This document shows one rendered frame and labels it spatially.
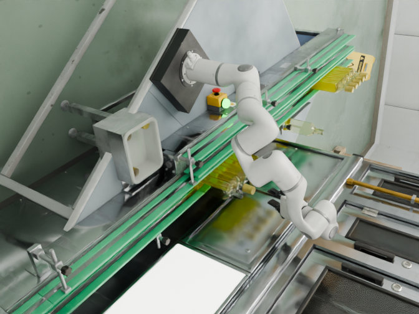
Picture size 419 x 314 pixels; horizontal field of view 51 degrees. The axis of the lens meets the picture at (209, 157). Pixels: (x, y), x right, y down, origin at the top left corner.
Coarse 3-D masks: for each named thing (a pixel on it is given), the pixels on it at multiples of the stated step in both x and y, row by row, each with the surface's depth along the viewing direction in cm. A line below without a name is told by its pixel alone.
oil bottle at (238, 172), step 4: (220, 164) 190; (224, 164) 190; (228, 164) 190; (216, 168) 188; (220, 168) 188; (224, 168) 187; (228, 168) 187; (232, 168) 187; (236, 168) 186; (240, 168) 186; (228, 172) 185; (232, 172) 184; (236, 172) 184; (240, 172) 184; (240, 176) 182; (244, 176) 183; (244, 180) 183
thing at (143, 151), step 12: (156, 120) 166; (132, 132) 157; (144, 132) 172; (156, 132) 169; (132, 144) 169; (144, 144) 175; (156, 144) 172; (132, 156) 171; (144, 156) 177; (156, 156) 176; (132, 168) 162; (144, 168) 174; (156, 168) 174; (132, 180) 164
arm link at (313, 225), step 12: (300, 180) 141; (288, 192) 142; (300, 192) 141; (288, 204) 145; (300, 204) 142; (300, 216) 142; (312, 216) 146; (300, 228) 145; (312, 228) 144; (324, 228) 146
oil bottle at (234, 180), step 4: (212, 172) 186; (216, 172) 185; (220, 172) 185; (224, 172) 185; (212, 176) 183; (216, 176) 182; (220, 176) 182; (224, 176) 182; (228, 176) 182; (232, 176) 182; (236, 176) 181; (224, 180) 180; (228, 180) 179; (232, 180) 179; (236, 180) 180; (240, 180) 181; (232, 184) 178; (236, 184) 179; (236, 188) 179
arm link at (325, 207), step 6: (318, 204) 149; (324, 204) 147; (330, 204) 147; (318, 210) 147; (324, 210) 146; (330, 210) 146; (324, 216) 146; (330, 216) 146; (336, 216) 149; (330, 222) 148; (336, 222) 152; (330, 228) 150; (336, 228) 152; (324, 234) 151; (330, 234) 151
